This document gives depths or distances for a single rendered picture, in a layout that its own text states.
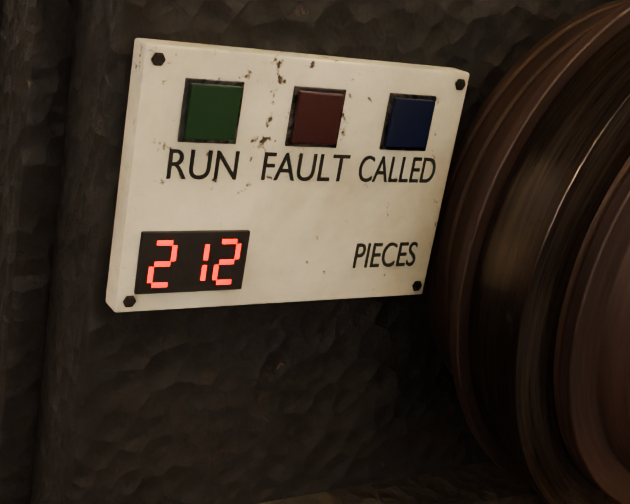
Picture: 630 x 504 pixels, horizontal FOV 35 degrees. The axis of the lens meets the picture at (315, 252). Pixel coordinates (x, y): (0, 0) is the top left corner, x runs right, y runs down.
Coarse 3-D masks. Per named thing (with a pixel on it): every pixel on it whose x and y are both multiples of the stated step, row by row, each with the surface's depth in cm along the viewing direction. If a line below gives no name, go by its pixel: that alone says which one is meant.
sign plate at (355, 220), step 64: (192, 64) 63; (256, 64) 65; (320, 64) 68; (384, 64) 71; (128, 128) 64; (256, 128) 67; (384, 128) 72; (448, 128) 76; (128, 192) 64; (192, 192) 66; (256, 192) 69; (320, 192) 72; (384, 192) 75; (128, 256) 66; (192, 256) 68; (256, 256) 71; (320, 256) 74; (384, 256) 77
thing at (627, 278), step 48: (624, 192) 66; (624, 240) 67; (576, 288) 68; (624, 288) 68; (576, 336) 68; (624, 336) 69; (576, 384) 70; (624, 384) 70; (576, 432) 72; (624, 432) 73; (624, 480) 78
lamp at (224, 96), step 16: (192, 96) 63; (208, 96) 64; (224, 96) 64; (240, 96) 65; (192, 112) 64; (208, 112) 64; (224, 112) 65; (192, 128) 64; (208, 128) 65; (224, 128) 65
